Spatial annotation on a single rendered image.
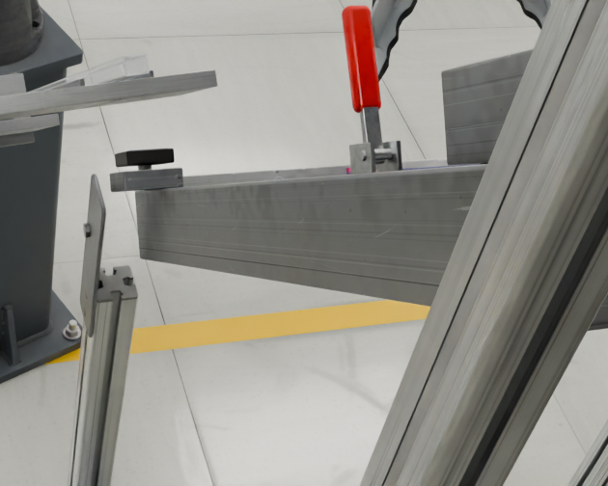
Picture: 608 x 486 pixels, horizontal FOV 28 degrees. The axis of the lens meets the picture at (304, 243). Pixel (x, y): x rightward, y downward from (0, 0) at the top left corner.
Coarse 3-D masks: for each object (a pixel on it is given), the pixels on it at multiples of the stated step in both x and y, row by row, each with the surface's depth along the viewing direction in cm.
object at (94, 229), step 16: (96, 176) 104; (96, 192) 103; (96, 208) 104; (96, 224) 104; (96, 240) 105; (96, 256) 106; (96, 272) 106; (96, 288) 108; (80, 304) 115; (96, 304) 110
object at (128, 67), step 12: (120, 60) 65; (132, 60) 65; (144, 60) 65; (84, 72) 72; (96, 72) 69; (108, 72) 67; (120, 72) 65; (132, 72) 65; (144, 72) 65; (48, 84) 79; (60, 84) 77; (0, 120) 100
